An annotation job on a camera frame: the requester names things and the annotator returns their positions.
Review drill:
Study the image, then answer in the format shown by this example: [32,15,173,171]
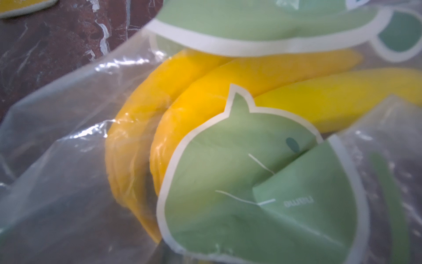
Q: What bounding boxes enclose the zip-top bag with bananas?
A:
[1,1,422,264]

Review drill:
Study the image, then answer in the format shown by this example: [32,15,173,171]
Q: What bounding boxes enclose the left bag banana two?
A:
[149,49,363,194]

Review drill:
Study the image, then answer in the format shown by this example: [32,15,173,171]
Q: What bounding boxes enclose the left bag banana three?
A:
[105,49,231,243]

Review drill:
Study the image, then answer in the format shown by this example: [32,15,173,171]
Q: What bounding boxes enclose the left bag banana one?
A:
[255,68,422,133]

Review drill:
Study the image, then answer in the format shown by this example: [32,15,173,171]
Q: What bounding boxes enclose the yellow work glove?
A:
[1,0,58,19]

